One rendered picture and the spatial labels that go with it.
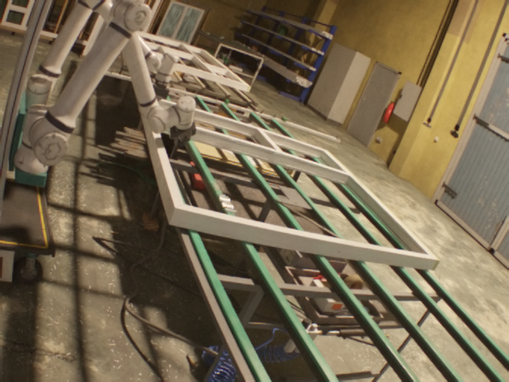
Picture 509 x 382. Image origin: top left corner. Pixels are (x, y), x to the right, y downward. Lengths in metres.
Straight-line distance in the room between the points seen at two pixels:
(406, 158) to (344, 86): 3.15
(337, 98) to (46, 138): 10.45
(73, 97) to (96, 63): 0.16
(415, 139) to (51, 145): 8.37
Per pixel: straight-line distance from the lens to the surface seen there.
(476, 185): 8.53
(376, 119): 11.12
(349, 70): 11.70
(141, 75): 1.99
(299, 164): 2.91
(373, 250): 2.07
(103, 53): 1.71
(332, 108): 11.76
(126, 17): 1.68
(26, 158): 1.97
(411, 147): 9.46
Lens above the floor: 1.61
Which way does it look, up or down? 18 degrees down
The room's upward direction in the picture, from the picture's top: 25 degrees clockwise
